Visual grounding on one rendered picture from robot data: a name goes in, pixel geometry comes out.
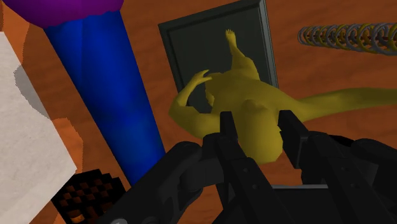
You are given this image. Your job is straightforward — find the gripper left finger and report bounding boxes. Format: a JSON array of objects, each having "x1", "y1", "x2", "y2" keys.
[{"x1": 98, "y1": 111, "x2": 294, "y2": 224}]

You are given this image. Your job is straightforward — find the black lattice box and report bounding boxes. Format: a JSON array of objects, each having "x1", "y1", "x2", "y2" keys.
[{"x1": 50, "y1": 168, "x2": 127, "y2": 224}]

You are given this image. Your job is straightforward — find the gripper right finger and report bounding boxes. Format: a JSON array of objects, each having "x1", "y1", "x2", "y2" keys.
[{"x1": 277, "y1": 109, "x2": 397, "y2": 224}]

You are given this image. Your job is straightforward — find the grey and yellow spiral coil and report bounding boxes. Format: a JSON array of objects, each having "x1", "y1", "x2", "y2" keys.
[{"x1": 297, "y1": 22, "x2": 397, "y2": 57}]

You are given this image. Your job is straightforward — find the yellow dinosaur figure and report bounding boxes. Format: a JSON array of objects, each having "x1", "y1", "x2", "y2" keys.
[{"x1": 168, "y1": 29, "x2": 397, "y2": 165}]

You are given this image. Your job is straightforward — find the dark grey framed tablet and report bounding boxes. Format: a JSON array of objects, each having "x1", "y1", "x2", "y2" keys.
[{"x1": 157, "y1": 0, "x2": 279, "y2": 115}]

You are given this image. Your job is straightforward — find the blue vase with purple top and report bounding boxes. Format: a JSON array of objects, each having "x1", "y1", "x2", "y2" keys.
[{"x1": 2, "y1": 0, "x2": 167, "y2": 187}]

